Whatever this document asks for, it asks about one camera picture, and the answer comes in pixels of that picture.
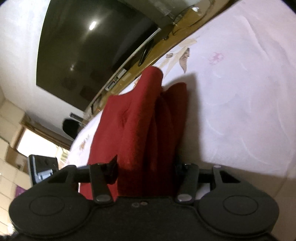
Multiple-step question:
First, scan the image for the red embroidered sweater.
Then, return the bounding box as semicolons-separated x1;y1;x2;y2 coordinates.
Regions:
88;66;188;199

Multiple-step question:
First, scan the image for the wooden framed window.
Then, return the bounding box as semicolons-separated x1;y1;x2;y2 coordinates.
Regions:
16;114;72;164

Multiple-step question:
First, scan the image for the silver set-top box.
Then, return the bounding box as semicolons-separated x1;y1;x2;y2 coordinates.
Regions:
105;68;127;91

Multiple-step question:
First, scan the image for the floral white bedsheet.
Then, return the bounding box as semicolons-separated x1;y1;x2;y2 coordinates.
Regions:
56;0;296;241

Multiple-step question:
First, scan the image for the large black television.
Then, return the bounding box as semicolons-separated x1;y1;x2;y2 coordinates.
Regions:
36;1;158;110

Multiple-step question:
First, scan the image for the wooden TV stand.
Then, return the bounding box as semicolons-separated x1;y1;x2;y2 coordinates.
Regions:
82;1;234;125

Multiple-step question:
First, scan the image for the black round object by wall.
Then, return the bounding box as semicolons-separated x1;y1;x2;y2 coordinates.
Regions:
62;118;83;139

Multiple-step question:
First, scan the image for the black cable on stand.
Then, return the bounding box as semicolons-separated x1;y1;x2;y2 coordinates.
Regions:
166;0;217;40

